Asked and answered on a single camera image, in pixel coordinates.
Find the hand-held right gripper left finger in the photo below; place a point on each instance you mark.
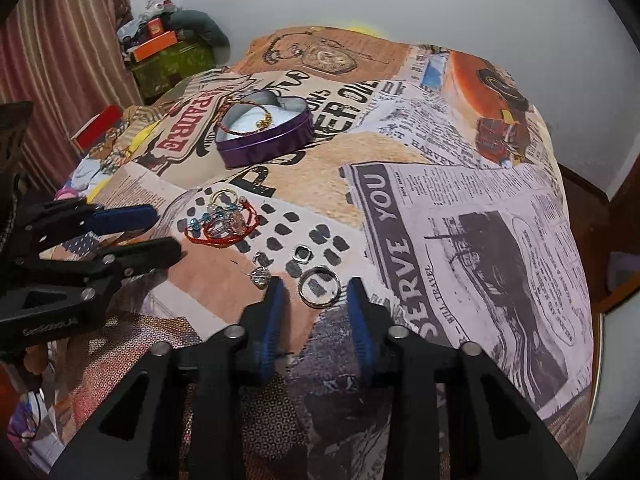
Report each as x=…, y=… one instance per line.
x=272, y=312

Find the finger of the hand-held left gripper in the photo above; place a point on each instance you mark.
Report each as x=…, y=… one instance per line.
x=125, y=217
x=150, y=255

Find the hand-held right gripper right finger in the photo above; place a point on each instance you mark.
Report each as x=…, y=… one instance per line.
x=358, y=312

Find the purple heart-shaped tin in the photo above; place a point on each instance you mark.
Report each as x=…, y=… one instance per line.
x=270, y=145

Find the silver heart pendant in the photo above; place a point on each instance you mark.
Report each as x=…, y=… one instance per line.
x=260, y=276

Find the red book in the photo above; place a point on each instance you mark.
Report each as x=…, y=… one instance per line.
x=97, y=125

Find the thin gold hoop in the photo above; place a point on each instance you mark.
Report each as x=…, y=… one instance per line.
x=218, y=193

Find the striped brown curtain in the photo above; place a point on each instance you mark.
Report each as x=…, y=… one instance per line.
x=65, y=50

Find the newspaper print blanket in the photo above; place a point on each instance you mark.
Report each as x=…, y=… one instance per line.
x=450, y=220

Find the green patterned box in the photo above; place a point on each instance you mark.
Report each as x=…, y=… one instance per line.
x=170, y=67

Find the orange box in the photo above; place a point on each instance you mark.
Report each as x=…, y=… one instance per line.
x=155, y=45

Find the grey cloth bundle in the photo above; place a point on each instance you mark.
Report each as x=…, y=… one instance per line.
x=200, y=27

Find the wooden furniture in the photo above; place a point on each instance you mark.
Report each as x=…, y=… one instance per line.
x=582, y=205

